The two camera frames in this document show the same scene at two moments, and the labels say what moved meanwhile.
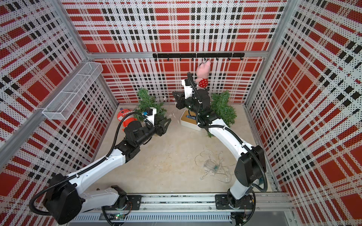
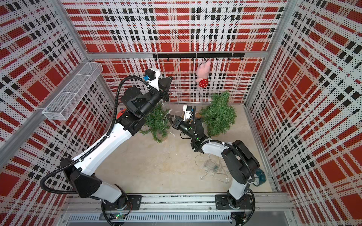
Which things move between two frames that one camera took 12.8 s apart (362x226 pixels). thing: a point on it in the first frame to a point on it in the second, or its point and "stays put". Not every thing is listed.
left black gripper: [160, 129] to [164, 92]
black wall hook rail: [192, 55] stays put
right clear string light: [211, 163] stays put
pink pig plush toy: [202, 71] stays put
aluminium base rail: [276, 207] stays put
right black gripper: [179, 100] to [177, 123]
